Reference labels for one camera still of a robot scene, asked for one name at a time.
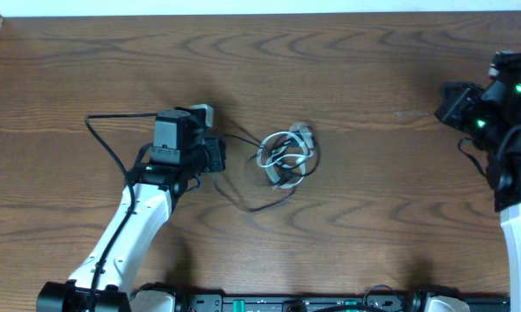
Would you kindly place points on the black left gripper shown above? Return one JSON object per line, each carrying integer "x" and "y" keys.
{"x": 216, "y": 154}

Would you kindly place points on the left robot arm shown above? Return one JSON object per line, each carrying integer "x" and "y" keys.
{"x": 181, "y": 150}

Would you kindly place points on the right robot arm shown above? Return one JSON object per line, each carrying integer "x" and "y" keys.
{"x": 490, "y": 118}

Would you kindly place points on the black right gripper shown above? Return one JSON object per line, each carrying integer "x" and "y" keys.
{"x": 450, "y": 110}

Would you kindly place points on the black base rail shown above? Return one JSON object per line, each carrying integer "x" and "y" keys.
{"x": 321, "y": 303}

